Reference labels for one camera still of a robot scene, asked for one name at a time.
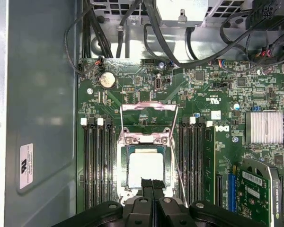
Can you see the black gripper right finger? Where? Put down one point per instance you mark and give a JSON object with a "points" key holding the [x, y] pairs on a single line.
{"points": [[168, 212]]}

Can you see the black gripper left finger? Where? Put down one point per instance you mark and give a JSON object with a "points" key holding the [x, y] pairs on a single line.
{"points": [[142, 212]]}

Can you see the silver CPU chip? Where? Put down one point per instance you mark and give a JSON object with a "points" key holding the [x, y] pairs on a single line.
{"points": [[144, 165]]}

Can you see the metal socket cover frame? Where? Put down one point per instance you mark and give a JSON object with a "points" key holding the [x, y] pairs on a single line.
{"points": [[149, 105]]}

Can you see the CPU socket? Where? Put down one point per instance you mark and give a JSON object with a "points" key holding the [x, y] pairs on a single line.
{"points": [[121, 170]]}

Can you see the thin metal locking lever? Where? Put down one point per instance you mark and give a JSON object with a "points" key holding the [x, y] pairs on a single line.
{"points": [[178, 170]]}

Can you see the RAM slot with white clips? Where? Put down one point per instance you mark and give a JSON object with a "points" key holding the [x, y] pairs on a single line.
{"points": [[102, 165], [209, 123], [192, 165], [86, 165]]}

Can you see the black expansion slot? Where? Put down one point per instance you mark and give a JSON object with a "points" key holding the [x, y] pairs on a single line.
{"points": [[219, 189]]}

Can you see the blue expansion slot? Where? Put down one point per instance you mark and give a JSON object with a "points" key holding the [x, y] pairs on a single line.
{"points": [[231, 191]]}

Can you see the white certification sticker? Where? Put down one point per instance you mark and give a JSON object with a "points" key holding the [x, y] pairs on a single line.
{"points": [[26, 165]]}

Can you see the green motherboard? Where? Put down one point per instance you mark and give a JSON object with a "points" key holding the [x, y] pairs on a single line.
{"points": [[203, 89]]}

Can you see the silver finned heatsink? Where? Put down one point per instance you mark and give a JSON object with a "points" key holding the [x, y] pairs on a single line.
{"points": [[263, 127]]}

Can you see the internal USB port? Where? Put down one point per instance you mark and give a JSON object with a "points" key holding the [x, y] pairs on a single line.
{"points": [[157, 84]]}

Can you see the silver coin battery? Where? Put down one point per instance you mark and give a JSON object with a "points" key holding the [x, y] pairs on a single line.
{"points": [[106, 80]]}

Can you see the black PC case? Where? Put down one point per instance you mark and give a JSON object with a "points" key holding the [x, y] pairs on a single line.
{"points": [[42, 94]]}

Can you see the silver metal drive cage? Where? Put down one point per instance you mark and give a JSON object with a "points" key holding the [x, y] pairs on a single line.
{"points": [[180, 14]]}

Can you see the black power connector plug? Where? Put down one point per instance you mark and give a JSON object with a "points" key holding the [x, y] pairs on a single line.
{"points": [[262, 11]]}

